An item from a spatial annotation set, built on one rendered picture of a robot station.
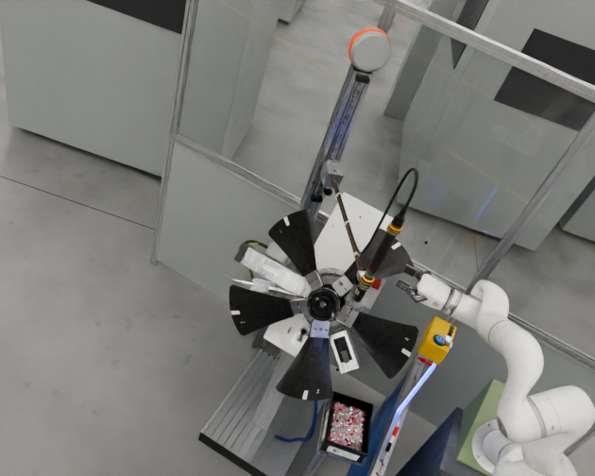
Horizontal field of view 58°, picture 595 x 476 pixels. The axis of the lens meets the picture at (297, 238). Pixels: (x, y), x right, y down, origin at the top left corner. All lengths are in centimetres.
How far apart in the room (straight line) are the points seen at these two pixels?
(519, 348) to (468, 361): 151
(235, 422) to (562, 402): 183
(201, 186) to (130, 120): 120
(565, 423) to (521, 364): 16
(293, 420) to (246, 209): 115
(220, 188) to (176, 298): 84
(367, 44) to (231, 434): 194
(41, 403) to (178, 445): 69
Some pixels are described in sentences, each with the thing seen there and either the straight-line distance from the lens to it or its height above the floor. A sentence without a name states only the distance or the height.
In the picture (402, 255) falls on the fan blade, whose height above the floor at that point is 142.
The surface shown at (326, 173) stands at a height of 138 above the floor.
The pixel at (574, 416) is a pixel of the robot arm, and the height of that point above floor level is 167.
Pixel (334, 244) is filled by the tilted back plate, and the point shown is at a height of 120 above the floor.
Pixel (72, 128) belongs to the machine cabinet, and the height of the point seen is 21.
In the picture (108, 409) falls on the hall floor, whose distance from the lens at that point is 297.
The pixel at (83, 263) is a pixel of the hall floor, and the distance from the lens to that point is 356.
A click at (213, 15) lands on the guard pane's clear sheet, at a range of 260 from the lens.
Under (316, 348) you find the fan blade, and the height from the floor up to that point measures 107.
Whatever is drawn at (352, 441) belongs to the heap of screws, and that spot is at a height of 85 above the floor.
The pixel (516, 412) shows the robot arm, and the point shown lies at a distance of 143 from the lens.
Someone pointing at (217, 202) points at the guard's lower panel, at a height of 73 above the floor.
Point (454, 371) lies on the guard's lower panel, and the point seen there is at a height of 51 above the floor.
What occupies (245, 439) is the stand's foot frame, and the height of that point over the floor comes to 8.
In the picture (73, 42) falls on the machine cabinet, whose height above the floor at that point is 87.
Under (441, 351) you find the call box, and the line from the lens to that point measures 226.
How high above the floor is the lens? 260
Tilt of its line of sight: 40 degrees down
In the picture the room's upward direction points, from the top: 21 degrees clockwise
